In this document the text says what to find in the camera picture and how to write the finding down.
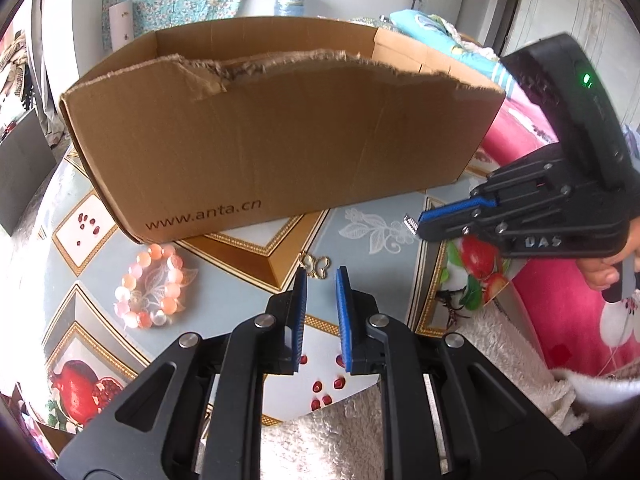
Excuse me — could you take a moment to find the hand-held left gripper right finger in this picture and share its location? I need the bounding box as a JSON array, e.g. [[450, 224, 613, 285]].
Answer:
[[335, 266, 587, 480]]

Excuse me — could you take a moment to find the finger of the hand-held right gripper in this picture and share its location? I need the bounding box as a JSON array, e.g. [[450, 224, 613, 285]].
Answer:
[[418, 198, 499, 225], [416, 219, 482, 243]]

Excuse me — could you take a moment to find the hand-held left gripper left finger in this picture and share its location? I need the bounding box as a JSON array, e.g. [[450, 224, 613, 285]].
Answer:
[[56, 266, 308, 480]]

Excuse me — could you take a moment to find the gold butterfly hair clip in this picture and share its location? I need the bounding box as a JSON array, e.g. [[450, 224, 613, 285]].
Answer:
[[299, 253, 331, 281]]

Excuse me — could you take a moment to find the brown cardboard box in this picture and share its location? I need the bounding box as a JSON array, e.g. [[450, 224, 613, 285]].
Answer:
[[59, 16, 507, 246]]

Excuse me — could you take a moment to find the pink orange bead bracelet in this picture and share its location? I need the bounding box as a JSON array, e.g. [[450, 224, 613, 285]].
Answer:
[[113, 242, 185, 330]]

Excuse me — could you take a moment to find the person's right hand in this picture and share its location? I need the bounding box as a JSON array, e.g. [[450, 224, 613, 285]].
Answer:
[[576, 229, 640, 292]]

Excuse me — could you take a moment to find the fruit print tablecloth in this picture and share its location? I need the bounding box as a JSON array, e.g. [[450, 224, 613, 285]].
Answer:
[[10, 150, 507, 432]]

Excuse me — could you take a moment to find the pink floral blanket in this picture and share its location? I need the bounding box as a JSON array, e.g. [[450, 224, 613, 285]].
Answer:
[[477, 96, 640, 377]]

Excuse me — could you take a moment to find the white fluffy cloth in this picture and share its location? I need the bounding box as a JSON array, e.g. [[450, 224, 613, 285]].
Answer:
[[259, 304, 640, 480]]

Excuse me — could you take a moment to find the blue printed pillow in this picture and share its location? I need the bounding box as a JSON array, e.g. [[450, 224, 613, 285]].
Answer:
[[389, 9, 522, 99]]

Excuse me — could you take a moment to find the white panelled door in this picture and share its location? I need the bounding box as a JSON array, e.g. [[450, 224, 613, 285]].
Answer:
[[500, 0, 640, 126]]

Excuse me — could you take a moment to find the grey cabinet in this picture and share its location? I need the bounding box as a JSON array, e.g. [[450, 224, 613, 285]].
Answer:
[[0, 107, 57, 237]]

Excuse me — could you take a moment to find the white paper roll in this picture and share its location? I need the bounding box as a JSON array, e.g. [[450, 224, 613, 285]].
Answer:
[[107, 2, 136, 52]]

